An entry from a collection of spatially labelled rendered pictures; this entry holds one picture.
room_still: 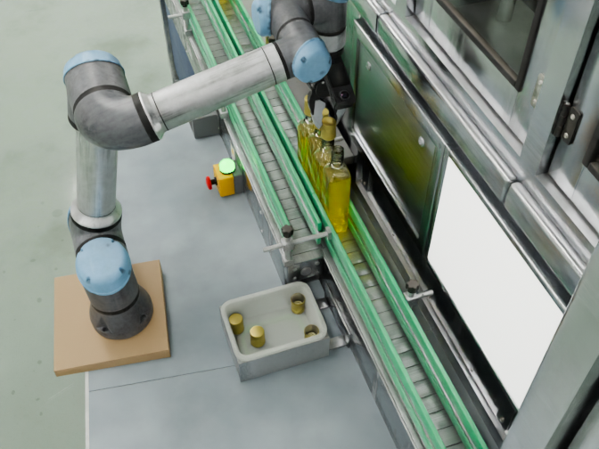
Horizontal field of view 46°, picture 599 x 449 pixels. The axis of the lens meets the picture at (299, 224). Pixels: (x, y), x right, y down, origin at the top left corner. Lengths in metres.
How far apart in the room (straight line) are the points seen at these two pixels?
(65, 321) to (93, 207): 0.33
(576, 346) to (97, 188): 1.25
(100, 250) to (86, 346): 0.26
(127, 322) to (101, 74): 0.61
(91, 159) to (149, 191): 0.61
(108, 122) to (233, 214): 0.78
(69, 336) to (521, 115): 1.15
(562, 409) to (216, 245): 1.50
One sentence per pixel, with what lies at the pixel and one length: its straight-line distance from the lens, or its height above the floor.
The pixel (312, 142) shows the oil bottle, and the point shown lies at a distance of 1.75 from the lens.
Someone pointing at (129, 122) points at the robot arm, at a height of 1.41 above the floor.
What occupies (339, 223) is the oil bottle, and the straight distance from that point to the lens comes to 1.78.
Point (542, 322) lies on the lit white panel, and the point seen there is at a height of 1.24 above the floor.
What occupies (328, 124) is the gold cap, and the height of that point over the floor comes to 1.18.
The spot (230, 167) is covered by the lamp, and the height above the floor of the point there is 0.85.
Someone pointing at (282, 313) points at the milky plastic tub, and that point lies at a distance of 1.79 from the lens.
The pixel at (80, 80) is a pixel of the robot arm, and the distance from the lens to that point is 1.42.
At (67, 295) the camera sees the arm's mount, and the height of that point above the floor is 0.79.
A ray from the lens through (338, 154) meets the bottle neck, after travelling 1.63.
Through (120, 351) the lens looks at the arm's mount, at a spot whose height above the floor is 0.78.
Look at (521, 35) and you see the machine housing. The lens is 1.22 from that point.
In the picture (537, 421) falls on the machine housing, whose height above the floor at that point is 1.72.
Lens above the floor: 2.23
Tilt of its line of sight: 48 degrees down
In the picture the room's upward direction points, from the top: straight up
